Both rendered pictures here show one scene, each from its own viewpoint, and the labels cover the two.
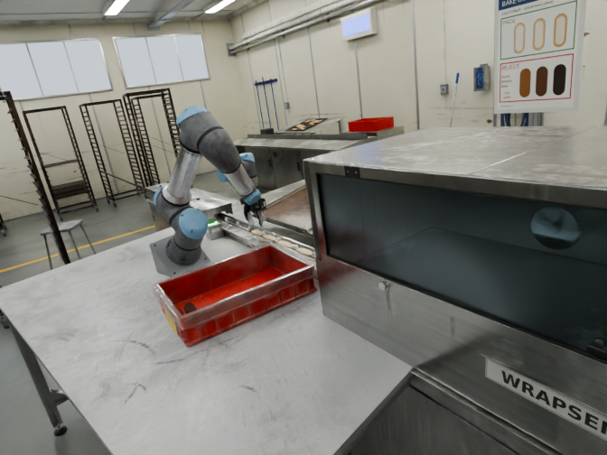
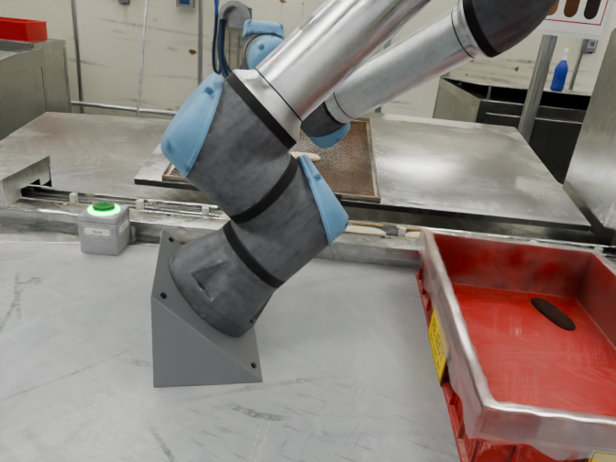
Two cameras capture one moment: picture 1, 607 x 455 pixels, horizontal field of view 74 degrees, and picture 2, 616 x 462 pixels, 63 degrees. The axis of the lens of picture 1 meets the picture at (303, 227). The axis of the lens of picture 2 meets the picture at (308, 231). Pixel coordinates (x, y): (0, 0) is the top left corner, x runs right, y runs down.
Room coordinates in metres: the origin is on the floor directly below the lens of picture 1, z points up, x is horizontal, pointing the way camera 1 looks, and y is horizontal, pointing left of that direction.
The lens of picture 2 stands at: (1.23, 0.99, 1.27)
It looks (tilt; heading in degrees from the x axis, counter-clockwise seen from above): 23 degrees down; 303
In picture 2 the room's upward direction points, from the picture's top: 6 degrees clockwise
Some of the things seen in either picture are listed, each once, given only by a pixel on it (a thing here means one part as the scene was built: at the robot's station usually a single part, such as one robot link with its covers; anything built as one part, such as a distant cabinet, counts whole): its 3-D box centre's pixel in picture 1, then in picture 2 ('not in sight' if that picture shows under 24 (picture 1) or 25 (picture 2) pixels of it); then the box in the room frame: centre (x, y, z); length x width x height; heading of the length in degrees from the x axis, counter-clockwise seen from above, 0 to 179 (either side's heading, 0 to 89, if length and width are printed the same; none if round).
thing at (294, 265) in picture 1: (235, 286); (546, 333); (1.27, 0.26, 0.87); 0.49 x 0.34 x 0.10; 120
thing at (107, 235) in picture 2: (214, 233); (106, 236); (2.01, 0.47, 0.84); 0.08 x 0.08 x 0.11; 33
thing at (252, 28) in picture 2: (246, 165); (262, 53); (1.86, 0.22, 1.19); 0.09 x 0.08 x 0.11; 137
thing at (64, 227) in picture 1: (68, 245); not in sight; (4.31, 2.61, 0.23); 0.36 x 0.36 x 0.46; 2
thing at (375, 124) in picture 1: (370, 124); (3, 27); (5.47, -1.08, 0.93); 0.51 x 0.36 x 0.13; 37
